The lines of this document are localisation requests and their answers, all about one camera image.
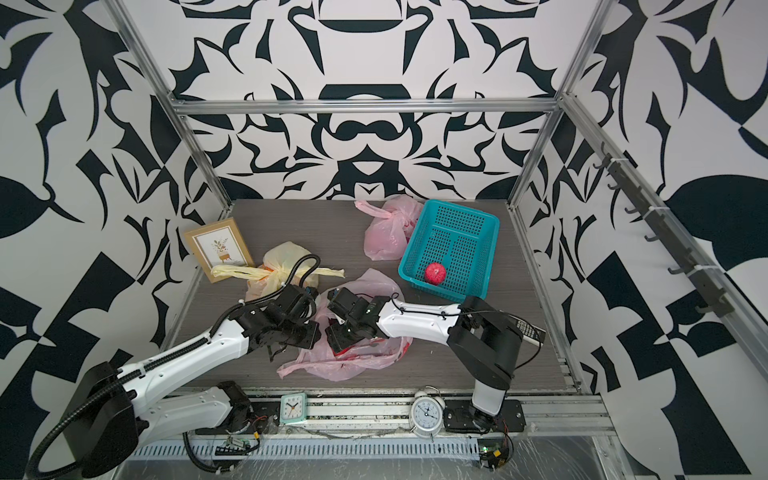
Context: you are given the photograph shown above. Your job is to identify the large pink plastic bag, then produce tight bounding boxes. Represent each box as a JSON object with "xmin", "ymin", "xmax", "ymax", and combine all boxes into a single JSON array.
[{"xmin": 277, "ymin": 290, "xmax": 413, "ymax": 382}]

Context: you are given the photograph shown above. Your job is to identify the small pink plastic bag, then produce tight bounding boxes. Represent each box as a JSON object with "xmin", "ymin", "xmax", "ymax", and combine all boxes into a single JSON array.
[{"xmin": 354, "ymin": 195, "xmax": 424, "ymax": 261}]

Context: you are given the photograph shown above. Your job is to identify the teal plastic basket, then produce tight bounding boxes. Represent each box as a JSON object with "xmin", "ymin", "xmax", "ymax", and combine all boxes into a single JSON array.
[{"xmin": 398, "ymin": 200, "xmax": 500, "ymax": 303}]

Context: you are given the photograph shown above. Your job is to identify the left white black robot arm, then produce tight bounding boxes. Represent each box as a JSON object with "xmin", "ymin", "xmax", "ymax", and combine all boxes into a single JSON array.
[{"xmin": 64, "ymin": 285, "xmax": 321, "ymax": 478}]

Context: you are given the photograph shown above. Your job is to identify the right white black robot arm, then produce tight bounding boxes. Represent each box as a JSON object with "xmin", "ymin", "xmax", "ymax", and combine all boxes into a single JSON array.
[{"xmin": 326, "ymin": 288, "xmax": 524, "ymax": 417}]

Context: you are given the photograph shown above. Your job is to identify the yellow plastic bag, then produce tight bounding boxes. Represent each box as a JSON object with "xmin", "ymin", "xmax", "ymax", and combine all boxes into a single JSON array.
[{"xmin": 211, "ymin": 242, "xmax": 345, "ymax": 301}]

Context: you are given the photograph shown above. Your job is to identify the small teal square clock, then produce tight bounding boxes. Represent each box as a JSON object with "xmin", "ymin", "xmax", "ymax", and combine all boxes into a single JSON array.
[{"xmin": 279, "ymin": 392, "xmax": 308, "ymax": 425}]

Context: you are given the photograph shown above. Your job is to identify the round silver alarm clock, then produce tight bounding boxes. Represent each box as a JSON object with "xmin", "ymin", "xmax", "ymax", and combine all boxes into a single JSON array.
[{"xmin": 409, "ymin": 390, "xmax": 445, "ymax": 439}]

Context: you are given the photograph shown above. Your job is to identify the left circuit board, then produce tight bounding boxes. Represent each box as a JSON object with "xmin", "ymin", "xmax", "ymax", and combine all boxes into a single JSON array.
[{"xmin": 215, "ymin": 432, "xmax": 261, "ymax": 457}]

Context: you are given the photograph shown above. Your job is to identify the circuit board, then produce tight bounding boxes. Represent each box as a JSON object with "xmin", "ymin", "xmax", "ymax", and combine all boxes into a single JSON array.
[
  {"xmin": 215, "ymin": 432, "xmax": 261, "ymax": 457},
  {"xmin": 478, "ymin": 439, "xmax": 514, "ymax": 471}
]

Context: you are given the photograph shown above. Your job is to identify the grey calculator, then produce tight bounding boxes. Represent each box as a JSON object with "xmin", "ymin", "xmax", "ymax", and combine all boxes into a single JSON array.
[{"xmin": 516, "ymin": 318, "xmax": 547, "ymax": 346}]

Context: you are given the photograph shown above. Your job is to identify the right circuit board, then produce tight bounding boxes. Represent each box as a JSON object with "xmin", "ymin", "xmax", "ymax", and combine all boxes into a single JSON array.
[{"xmin": 478, "ymin": 439, "xmax": 514, "ymax": 471}]

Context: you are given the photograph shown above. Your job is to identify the wooden picture frame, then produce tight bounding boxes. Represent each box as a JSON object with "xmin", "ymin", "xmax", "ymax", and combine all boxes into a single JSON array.
[{"xmin": 182, "ymin": 218, "xmax": 254, "ymax": 283}]

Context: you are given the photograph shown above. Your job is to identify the white slotted cable duct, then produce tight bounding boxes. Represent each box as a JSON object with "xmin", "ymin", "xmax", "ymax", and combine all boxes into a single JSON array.
[{"xmin": 128, "ymin": 436, "xmax": 481, "ymax": 462}]

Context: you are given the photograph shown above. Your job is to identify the black corrugated cable hose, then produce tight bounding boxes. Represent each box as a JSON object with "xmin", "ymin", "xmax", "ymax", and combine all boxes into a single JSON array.
[{"xmin": 23, "ymin": 253, "xmax": 323, "ymax": 480}]

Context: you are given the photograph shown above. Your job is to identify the wall hook rail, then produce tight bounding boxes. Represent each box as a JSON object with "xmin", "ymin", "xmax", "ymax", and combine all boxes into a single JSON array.
[{"xmin": 597, "ymin": 153, "xmax": 735, "ymax": 318}]

